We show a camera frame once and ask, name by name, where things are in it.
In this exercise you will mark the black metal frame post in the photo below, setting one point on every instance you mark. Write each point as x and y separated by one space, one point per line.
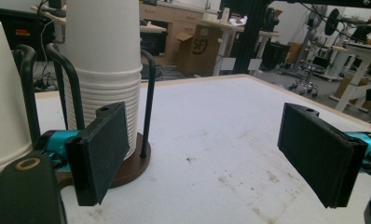
252 37

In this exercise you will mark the white standing desk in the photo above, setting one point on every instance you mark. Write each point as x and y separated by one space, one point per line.
224 31

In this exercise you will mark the brown cardboard box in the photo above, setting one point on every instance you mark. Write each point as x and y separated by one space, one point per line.
194 49

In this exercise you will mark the light wooden cabinet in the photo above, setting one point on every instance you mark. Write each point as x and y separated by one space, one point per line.
174 18

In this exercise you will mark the black cabinet with orange label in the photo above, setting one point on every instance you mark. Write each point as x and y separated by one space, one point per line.
22 34

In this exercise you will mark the stack of white paper cups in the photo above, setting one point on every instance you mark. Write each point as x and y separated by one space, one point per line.
3 109
103 46

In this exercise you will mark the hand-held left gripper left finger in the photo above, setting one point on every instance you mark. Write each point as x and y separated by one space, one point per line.
96 155

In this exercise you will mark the white desk with angled legs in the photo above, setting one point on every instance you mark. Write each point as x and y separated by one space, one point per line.
360 62

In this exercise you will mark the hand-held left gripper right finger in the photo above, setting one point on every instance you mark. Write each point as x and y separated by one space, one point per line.
317 155

